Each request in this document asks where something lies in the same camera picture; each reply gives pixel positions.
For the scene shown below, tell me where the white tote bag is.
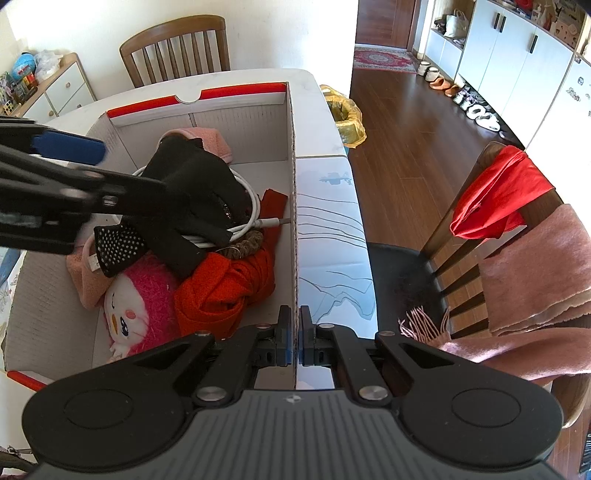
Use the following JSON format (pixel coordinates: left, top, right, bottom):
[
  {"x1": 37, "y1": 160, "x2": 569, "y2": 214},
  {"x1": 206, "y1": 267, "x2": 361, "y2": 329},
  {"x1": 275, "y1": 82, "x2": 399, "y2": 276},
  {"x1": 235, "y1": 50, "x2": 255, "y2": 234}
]
[{"x1": 444, "y1": 9, "x2": 469, "y2": 40}]

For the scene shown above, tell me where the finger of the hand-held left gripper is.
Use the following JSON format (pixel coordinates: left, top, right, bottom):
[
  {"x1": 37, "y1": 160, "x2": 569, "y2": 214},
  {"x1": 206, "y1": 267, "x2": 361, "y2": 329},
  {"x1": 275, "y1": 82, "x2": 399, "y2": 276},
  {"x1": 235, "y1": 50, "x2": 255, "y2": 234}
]
[
  {"x1": 0, "y1": 115, "x2": 108, "y2": 166},
  {"x1": 0, "y1": 145, "x2": 192, "y2": 222}
]

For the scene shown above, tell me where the red garment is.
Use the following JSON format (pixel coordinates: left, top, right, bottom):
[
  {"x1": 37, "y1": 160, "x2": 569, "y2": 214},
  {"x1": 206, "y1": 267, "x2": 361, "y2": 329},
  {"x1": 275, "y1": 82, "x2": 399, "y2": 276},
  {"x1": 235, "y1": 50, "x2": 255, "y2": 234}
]
[{"x1": 450, "y1": 145, "x2": 555, "y2": 241}]

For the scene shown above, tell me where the white charging cable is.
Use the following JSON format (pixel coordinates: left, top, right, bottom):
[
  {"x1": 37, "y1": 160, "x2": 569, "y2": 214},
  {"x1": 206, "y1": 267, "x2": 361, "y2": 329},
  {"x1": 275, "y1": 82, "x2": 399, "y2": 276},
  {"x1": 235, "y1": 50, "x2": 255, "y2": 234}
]
[{"x1": 131, "y1": 166, "x2": 293, "y2": 250}]

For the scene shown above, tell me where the white wall cabinet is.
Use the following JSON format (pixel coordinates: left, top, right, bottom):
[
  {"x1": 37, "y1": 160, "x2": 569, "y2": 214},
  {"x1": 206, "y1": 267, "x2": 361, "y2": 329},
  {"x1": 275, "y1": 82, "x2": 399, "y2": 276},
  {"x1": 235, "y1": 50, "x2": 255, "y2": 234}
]
[{"x1": 418, "y1": 0, "x2": 591, "y2": 153}]

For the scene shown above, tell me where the red cardboard box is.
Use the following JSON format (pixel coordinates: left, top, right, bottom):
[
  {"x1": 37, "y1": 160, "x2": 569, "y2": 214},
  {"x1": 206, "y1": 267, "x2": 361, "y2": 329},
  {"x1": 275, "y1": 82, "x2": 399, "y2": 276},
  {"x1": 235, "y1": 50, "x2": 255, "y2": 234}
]
[{"x1": 2, "y1": 82, "x2": 298, "y2": 391}]

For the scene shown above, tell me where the clear plastic bag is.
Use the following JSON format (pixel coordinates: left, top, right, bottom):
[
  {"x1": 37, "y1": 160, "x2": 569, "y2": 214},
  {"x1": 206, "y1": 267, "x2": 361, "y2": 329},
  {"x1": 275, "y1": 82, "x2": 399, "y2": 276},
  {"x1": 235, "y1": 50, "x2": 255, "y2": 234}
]
[{"x1": 34, "y1": 50, "x2": 63, "y2": 81}]

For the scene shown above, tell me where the white and wood sideboard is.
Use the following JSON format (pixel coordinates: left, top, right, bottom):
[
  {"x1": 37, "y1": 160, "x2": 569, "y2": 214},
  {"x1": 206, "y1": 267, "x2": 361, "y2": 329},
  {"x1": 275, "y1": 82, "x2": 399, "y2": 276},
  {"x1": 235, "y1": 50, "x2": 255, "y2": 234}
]
[{"x1": 0, "y1": 52, "x2": 98, "y2": 118}]

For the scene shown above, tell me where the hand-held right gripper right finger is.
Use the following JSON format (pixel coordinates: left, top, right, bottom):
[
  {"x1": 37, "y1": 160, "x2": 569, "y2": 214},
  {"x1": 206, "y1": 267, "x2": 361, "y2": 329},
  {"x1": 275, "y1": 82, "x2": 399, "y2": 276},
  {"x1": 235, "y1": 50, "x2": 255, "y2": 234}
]
[{"x1": 298, "y1": 305, "x2": 467, "y2": 407}]

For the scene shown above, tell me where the brown entrance door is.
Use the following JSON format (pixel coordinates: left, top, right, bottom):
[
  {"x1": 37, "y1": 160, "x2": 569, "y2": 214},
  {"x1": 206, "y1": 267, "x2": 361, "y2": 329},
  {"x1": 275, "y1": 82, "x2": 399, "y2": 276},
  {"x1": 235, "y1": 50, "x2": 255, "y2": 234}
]
[{"x1": 355, "y1": 0, "x2": 414, "y2": 47}]

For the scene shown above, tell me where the pink fringed scarf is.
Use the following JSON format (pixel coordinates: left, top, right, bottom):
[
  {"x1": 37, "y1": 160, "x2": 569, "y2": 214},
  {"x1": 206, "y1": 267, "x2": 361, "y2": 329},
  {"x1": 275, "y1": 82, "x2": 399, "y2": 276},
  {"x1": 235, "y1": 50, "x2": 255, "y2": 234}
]
[{"x1": 398, "y1": 203, "x2": 591, "y2": 384}]

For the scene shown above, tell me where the brown braided hair tie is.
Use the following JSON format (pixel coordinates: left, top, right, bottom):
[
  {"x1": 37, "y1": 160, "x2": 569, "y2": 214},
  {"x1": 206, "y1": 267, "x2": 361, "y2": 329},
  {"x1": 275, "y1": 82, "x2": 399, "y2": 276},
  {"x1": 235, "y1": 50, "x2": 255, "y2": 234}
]
[{"x1": 217, "y1": 230, "x2": 265, "y2": 259}]

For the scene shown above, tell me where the black glove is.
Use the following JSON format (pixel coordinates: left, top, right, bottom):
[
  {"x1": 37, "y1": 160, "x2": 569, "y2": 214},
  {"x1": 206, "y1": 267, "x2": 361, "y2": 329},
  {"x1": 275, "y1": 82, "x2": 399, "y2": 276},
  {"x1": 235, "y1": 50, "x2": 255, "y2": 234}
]
[{"x1": 95, "y1": 137, "x2": 252, "y2": 278}]

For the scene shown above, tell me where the pink plush doll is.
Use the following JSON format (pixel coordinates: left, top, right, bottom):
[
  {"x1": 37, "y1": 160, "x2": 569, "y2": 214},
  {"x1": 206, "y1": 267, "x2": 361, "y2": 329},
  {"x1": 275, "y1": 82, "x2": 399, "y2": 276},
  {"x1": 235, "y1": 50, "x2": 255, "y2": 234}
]
[{"x1": 104, "y1": 258, "x2": 181, "y2": 363}]

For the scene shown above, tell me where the red knotted scarf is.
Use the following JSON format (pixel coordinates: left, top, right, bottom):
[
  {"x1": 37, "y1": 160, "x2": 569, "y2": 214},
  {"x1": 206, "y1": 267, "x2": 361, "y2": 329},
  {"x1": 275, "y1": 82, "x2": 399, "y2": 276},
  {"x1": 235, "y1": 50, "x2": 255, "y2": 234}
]
[{"x1": 174, "y1": 188, "x2": 288, "y2": 337}]

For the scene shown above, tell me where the wooden chair with black seat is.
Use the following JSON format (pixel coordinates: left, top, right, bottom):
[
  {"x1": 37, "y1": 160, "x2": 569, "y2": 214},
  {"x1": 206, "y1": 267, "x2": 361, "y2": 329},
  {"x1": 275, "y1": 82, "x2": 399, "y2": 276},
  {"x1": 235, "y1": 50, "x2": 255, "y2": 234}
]
[{"x1": 367, "y1": 141, "x2": 591, "y2": 430}]

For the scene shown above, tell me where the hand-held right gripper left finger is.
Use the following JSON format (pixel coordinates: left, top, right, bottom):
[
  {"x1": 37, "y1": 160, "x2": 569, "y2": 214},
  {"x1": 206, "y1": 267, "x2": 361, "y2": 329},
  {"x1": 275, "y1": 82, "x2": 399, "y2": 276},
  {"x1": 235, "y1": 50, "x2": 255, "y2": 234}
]
[{"x1": 122, "y1": 305, "x2": 294, "y2": 408}]

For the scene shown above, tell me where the pink fleece cloth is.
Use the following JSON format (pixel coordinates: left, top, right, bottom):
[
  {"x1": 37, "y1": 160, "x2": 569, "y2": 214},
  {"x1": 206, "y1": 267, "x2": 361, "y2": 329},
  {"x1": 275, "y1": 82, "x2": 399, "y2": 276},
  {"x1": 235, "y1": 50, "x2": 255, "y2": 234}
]
[{"x1": 66, "y1": 128, "x2": 233, "y2": 309}]

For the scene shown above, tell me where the yellow bag trash bin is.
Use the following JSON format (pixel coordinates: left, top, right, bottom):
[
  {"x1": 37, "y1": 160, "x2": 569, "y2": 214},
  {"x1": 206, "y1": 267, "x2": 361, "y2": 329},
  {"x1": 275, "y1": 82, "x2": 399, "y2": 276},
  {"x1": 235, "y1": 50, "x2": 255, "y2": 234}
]
[{"x1": 320, "y1": 84, "x2": 368, "y2": 148}]

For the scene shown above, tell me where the blue round toy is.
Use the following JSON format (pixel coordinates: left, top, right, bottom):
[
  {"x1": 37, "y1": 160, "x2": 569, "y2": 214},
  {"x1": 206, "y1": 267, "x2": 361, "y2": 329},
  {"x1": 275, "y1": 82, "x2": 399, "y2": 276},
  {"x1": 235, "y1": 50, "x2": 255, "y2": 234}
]
[{"x1": 13, "y1": 52, "x2": 37, "y2": 77}]

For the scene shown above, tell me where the wooden slat-back chair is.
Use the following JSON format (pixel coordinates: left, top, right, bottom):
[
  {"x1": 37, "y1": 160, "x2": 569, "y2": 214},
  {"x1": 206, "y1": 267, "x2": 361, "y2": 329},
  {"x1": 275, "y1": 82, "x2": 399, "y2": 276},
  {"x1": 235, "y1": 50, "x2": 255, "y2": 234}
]
[{"x1": 119, "y1": 15, "x2": 230, "y2": 88}]

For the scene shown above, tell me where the red patterned rug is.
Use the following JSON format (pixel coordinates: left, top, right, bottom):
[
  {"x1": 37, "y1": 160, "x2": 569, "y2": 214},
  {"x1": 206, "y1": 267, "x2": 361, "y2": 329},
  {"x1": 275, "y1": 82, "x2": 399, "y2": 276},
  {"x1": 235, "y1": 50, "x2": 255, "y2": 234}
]
[{"x1": 353, "y1": 46, "x2": 419, "y2": 75}]

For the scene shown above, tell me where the row of shoes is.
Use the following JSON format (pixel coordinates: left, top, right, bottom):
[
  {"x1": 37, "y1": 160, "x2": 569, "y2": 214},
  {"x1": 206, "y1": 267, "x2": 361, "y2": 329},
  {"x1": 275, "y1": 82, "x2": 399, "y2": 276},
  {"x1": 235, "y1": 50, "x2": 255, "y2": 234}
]
[{"x1": 417, "y1": 59, "x2": 502, "y2": 132}]

